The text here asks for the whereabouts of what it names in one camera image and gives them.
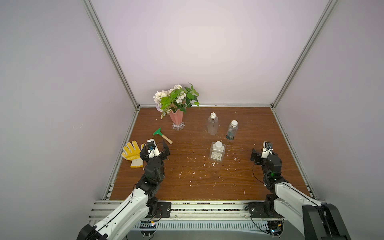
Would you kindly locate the yellow work glove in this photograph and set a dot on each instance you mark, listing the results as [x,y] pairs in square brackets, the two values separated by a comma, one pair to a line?
[131,152]

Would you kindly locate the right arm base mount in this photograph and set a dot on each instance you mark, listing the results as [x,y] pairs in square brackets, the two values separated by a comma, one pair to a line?
[263,209]

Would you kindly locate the square clear bottle with label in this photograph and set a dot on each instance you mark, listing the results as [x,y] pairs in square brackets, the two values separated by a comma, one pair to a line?
[217,155]

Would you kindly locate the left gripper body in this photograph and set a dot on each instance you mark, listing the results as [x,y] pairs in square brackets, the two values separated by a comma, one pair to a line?
[158,160]

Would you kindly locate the white cap small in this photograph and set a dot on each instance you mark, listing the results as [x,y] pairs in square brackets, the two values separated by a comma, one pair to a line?
[234,123]

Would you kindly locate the green scraper wooden handle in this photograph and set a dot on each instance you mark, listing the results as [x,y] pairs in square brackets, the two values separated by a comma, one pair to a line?
[159,133]

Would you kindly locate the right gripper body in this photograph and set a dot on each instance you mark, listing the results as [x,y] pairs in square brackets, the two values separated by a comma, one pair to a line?
[256,156]

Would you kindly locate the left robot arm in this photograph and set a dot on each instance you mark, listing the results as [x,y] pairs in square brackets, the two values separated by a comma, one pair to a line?
[142,202]

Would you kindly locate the pink vase with flowers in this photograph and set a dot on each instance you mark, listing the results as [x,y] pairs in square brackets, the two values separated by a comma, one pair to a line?
[175,102]

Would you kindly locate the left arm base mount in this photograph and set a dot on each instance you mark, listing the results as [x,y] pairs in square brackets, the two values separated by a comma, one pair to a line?
[160,210]

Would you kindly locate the round clear bottle front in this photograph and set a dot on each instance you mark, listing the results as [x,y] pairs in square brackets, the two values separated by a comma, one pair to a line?
[231,133]

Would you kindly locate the round clear bottle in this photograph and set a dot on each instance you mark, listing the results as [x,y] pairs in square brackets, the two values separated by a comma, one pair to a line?
[231,133]
[213,125]

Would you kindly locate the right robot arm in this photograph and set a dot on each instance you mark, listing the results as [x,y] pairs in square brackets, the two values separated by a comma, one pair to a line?
[315,220]

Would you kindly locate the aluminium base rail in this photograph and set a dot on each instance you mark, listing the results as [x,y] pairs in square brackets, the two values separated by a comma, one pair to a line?
[208,215]

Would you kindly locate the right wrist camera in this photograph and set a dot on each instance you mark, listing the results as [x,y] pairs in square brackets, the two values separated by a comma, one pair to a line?
[267,149]

